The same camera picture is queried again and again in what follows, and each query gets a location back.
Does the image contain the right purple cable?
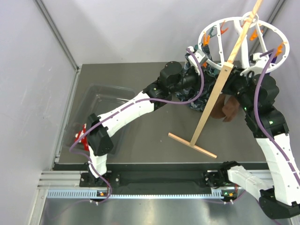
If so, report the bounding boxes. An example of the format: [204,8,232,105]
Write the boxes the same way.
[254,48,300,181]

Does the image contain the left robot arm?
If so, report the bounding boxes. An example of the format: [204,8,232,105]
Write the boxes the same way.
[86,46,208,186]

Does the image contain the wooden hanger stand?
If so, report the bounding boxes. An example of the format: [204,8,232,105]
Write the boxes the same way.
[168,0,262,159]

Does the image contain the orange clothespin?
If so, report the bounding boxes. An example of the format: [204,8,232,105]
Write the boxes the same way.
[275,42,286,57]
[202,33,210,46]

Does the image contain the white round sock hanger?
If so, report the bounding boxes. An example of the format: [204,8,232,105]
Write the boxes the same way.
[198,12,290,75]

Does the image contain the clear plastic bin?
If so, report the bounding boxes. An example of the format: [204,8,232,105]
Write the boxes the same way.
[62,83,135,150]

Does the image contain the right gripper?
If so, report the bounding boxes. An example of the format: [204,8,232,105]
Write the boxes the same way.
[215,65,255,113]

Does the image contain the dark patterned sock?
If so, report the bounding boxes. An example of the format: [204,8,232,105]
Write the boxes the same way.
[174,44,222,112]

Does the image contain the red snowflake sock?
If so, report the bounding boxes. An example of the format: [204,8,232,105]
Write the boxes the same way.
[74,124,91,152]

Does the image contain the purple sock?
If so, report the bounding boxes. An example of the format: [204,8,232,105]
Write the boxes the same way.
[269,55,277,68]

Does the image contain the teal clothespin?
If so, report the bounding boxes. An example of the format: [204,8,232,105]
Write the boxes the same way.
[208,26,218,38]

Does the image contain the aluminium frame rail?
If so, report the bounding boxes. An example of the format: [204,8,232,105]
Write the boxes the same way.
[29,169,273,225]

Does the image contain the brown sock with stripes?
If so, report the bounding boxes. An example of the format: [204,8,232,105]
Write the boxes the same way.
[222,96,240,122]

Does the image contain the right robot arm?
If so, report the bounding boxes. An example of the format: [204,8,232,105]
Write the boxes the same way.
[218,70,300,219]

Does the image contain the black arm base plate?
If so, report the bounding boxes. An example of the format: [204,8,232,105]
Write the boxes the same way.
[80,170,231,188]

